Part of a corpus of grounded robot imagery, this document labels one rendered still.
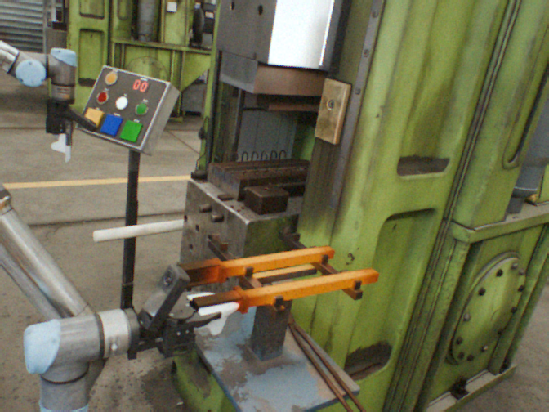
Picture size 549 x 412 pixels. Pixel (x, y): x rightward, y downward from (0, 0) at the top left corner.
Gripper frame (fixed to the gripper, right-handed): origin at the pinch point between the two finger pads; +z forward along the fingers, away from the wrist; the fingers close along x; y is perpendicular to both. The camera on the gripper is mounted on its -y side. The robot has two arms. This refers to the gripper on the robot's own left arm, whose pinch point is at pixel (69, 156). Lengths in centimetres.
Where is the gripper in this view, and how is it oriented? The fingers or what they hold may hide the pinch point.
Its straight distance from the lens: 184.2
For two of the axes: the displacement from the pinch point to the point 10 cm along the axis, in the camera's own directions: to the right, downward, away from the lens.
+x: 3.2, 3.9, -8.6
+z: -1.6, 9.2, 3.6
